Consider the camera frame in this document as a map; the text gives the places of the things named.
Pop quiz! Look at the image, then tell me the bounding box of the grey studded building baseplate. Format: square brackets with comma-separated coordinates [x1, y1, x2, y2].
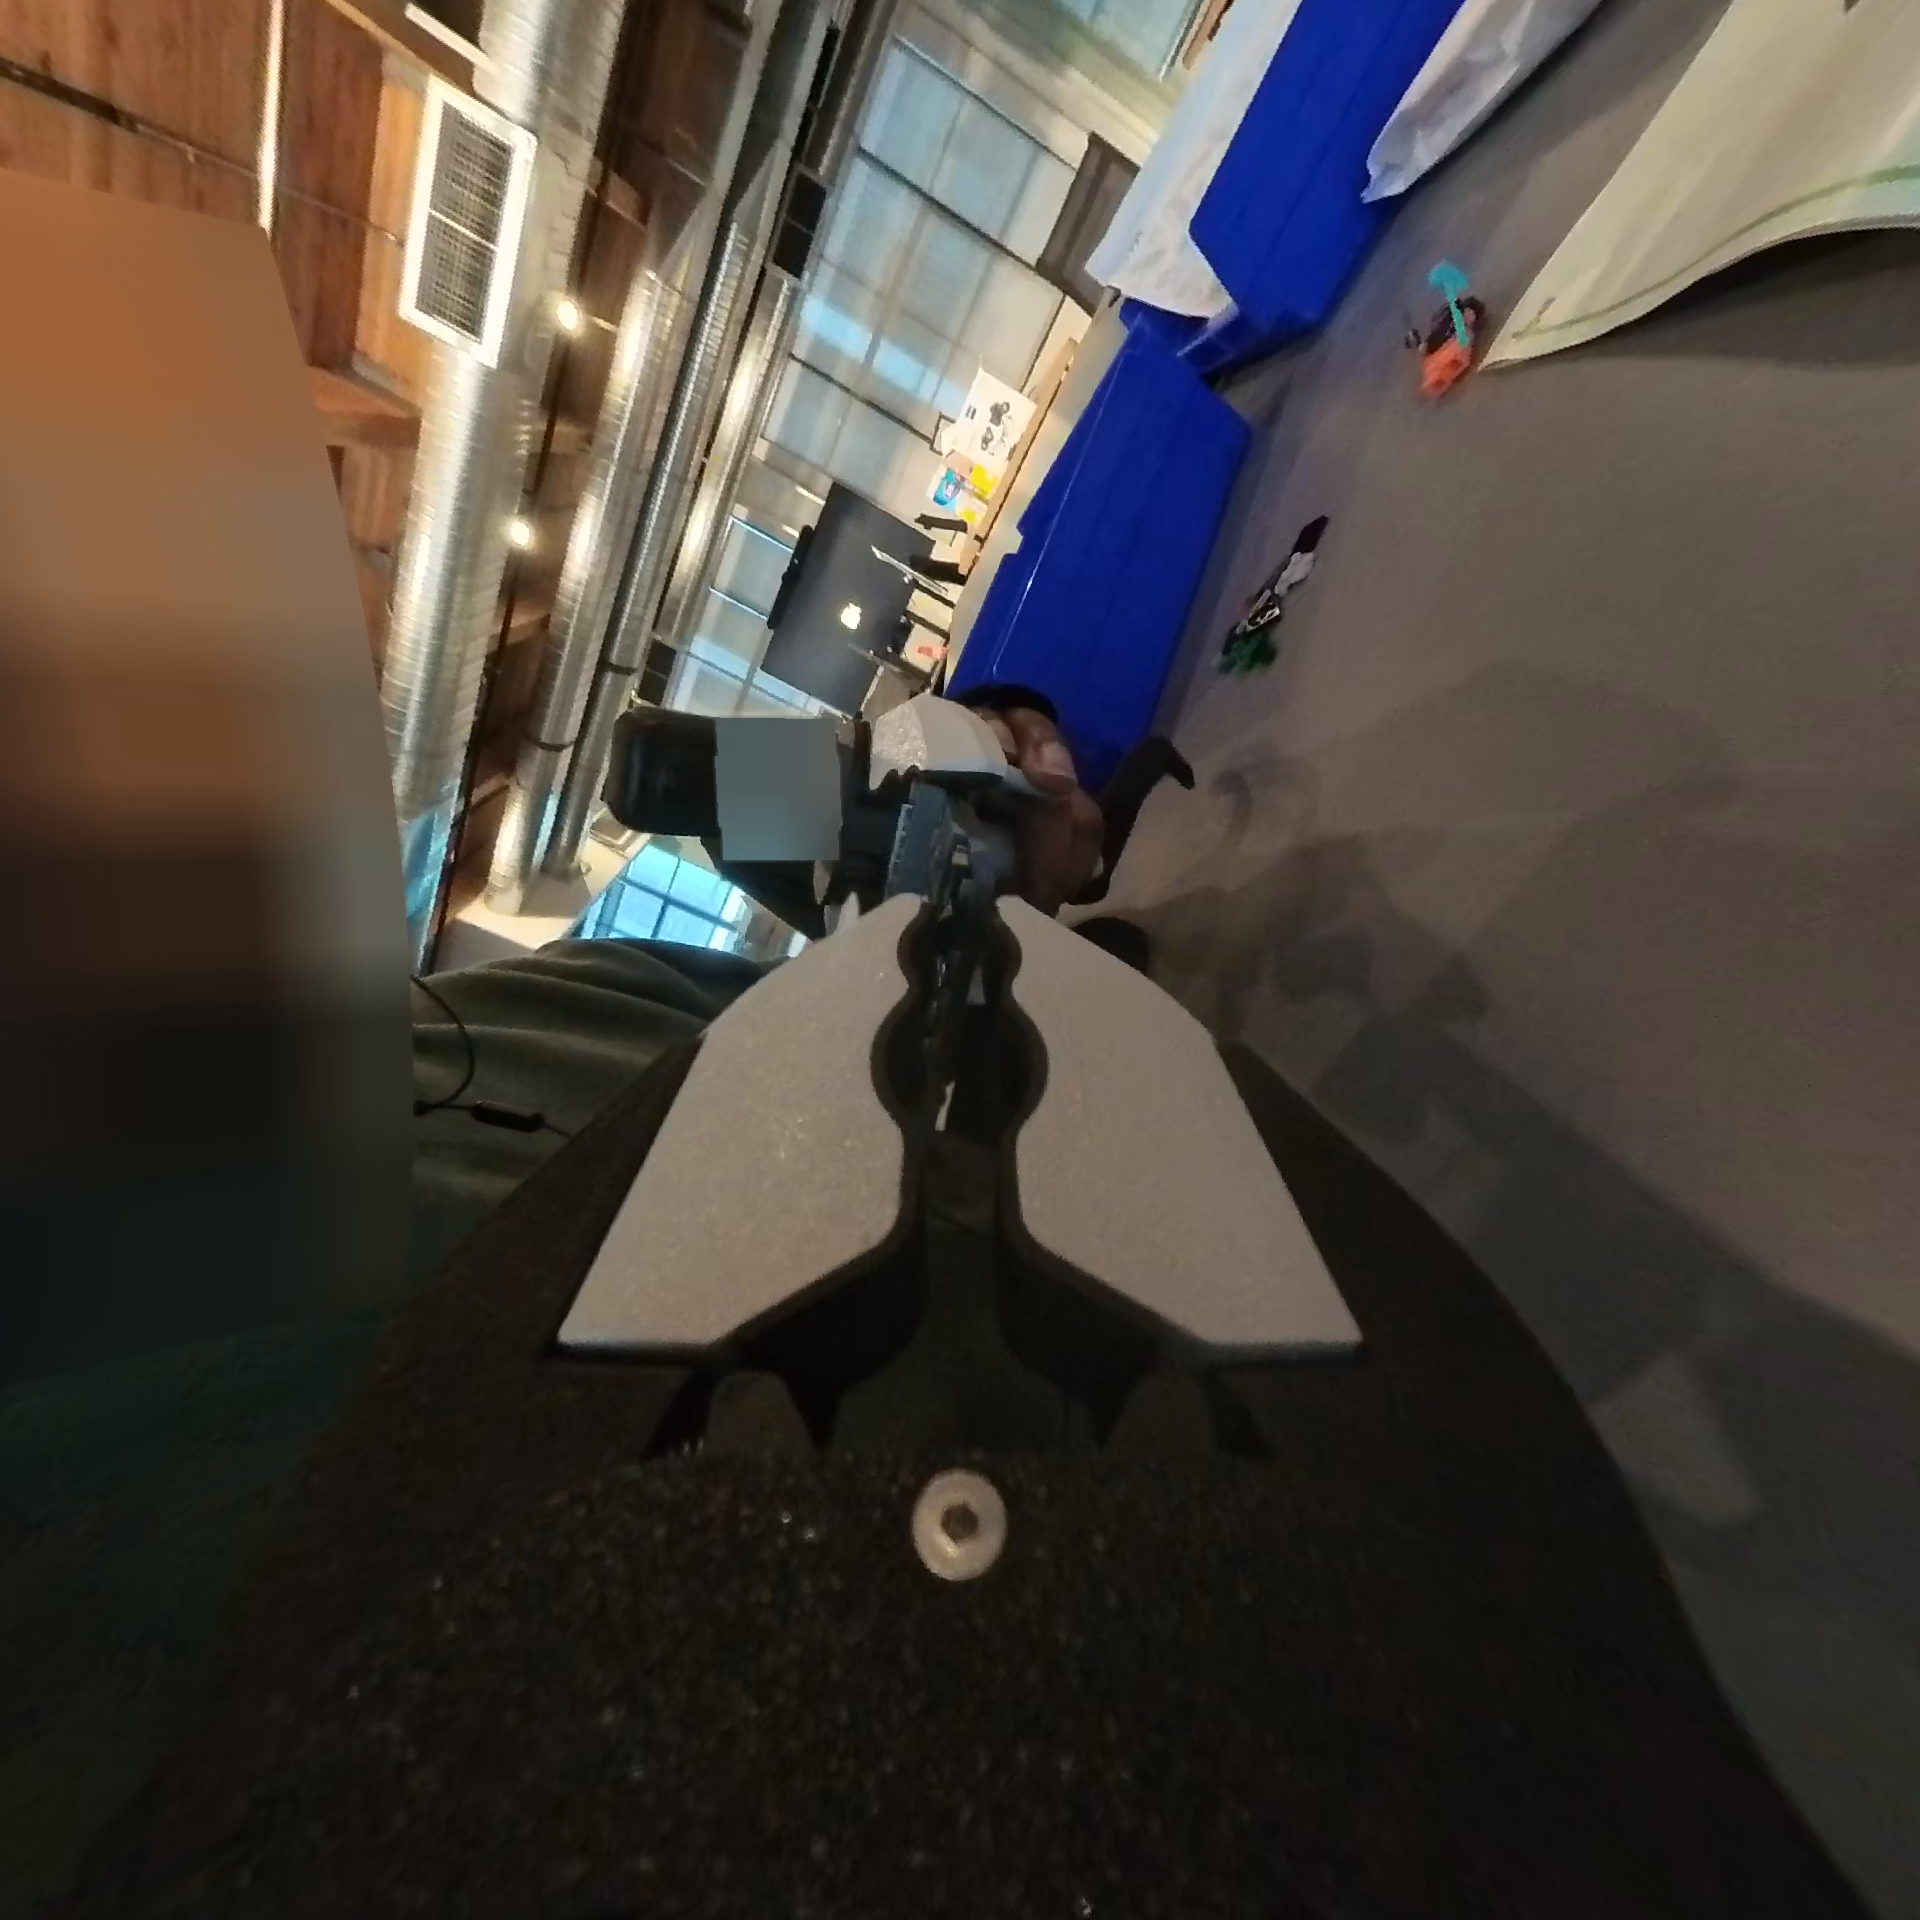
[887, 784, 1003, 1134]

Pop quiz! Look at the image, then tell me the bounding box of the person's left hand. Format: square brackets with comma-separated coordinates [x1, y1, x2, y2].
[983, 704, 1113, 912]

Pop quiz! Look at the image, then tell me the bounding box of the white air vent grille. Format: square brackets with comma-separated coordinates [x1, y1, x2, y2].
[393, 75, 540, 365]

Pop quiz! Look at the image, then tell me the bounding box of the silver ventilation duct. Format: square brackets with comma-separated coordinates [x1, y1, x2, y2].
[381, 0, 601, 841]
[532, 0, 788, 888]

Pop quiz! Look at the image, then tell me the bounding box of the open white instruction booklet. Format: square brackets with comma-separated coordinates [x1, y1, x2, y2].
[1476, 0, 1920, 376]

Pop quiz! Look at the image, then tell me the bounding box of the dark computer monitor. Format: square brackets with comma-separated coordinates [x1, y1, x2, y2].
[761, 481, 943, 714]

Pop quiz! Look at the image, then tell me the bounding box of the large window wall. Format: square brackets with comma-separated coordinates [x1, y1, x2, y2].
[660, 0, 1215, 706]

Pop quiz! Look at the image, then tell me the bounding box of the blue plastic bin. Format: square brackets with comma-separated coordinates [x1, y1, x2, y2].
[1182, 0, 1483, 365]
[948, 318, 1259, 770]

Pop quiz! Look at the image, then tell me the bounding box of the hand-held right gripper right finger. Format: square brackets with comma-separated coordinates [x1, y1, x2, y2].
[991, 896, 1367, 1353]

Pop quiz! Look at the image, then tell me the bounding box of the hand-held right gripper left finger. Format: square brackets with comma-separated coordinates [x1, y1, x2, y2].
[555, 896, 932, 1353]

